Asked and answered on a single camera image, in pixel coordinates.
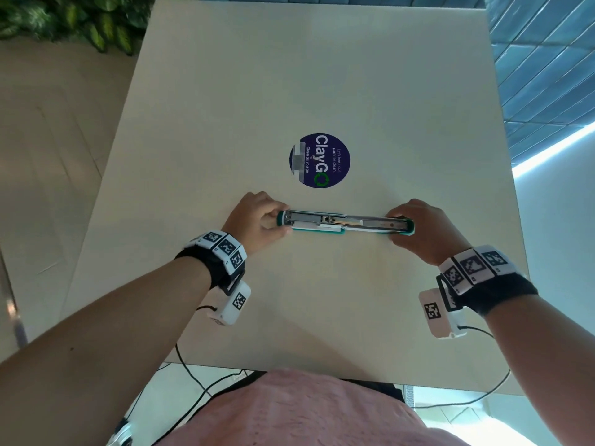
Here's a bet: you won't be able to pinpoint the person's left hand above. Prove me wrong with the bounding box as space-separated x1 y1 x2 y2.
222 190 293 256

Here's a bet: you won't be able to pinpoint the person's right hand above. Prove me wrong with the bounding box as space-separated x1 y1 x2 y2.
385 199 473 267

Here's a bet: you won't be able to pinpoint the teal stapler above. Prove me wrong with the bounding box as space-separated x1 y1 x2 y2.
275 209 416 238

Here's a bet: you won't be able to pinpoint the person's right forearm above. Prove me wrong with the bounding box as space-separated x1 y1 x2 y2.
483 292 595 446

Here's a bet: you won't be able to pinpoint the person's left forearm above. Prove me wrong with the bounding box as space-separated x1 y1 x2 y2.
0 256 211 446

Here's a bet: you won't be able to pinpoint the black wristband with marker tiles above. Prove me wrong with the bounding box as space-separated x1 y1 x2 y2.
436 245 540 319
174 230 248 295

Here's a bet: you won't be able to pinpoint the grey tape strip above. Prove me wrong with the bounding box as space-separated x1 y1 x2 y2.
289 144 313 175

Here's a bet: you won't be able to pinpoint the dark blue round sticker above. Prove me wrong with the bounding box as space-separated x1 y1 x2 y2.
289 133 351 188

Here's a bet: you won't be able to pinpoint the black trousers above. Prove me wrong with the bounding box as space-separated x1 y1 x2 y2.
218 370 406 406

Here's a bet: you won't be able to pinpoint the white light strip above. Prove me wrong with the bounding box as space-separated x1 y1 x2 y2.
511 129 595 178

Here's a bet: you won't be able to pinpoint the pink shirt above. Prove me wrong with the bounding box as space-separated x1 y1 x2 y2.
158 366 471 446

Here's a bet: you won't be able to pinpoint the metal furniture leg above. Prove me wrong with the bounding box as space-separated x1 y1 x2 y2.
0 253 29 350

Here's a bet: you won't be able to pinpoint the green leafy plant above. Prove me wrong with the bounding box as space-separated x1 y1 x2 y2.
0 0 157 56

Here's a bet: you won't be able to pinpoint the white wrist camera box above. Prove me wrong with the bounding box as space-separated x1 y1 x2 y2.
418 288 467 340
206 280 253 327

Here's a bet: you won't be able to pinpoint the thin black cable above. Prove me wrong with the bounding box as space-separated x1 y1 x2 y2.
411 324 512 409
122 305 261 430

